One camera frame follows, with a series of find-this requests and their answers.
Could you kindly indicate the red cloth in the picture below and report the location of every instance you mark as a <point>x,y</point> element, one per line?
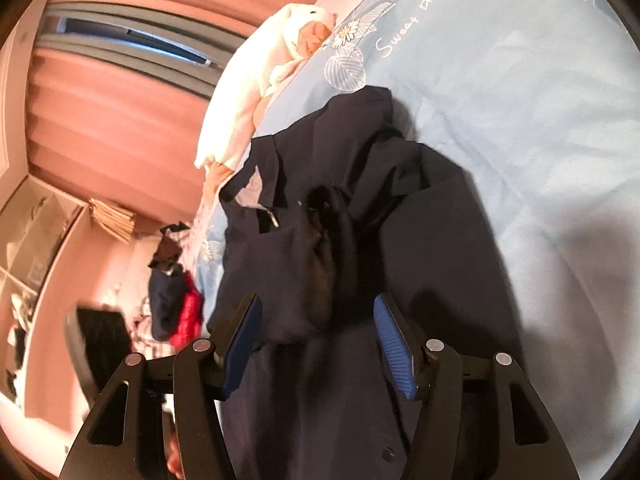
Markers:
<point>187,315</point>

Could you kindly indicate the cluttered wall shelf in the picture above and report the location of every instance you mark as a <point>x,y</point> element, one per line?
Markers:
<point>35,260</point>

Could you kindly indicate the window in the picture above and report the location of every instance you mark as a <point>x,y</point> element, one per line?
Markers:
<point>150,39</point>

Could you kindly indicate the wooden slat rack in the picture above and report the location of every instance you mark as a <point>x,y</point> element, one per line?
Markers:
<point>112,220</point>

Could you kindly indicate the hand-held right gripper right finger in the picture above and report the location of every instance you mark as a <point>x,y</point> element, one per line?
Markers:
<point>395,350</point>

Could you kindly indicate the navy blue jacket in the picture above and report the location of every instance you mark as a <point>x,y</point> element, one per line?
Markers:
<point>325,195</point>

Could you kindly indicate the light blue printed bed sheet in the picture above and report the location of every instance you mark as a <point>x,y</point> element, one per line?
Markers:
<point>500,85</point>

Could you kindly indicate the pink curtain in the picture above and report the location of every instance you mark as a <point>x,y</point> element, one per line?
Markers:
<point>125,120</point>

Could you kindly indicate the dark blue cloth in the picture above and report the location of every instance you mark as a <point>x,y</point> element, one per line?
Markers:
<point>165,300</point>

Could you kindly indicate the striped white cloth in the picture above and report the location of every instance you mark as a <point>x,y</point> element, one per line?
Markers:
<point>186,250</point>

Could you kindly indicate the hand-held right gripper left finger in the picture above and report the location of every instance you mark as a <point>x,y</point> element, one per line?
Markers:
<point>243,345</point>

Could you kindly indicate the white plush toy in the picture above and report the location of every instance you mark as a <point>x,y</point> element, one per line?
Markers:
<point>240,95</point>

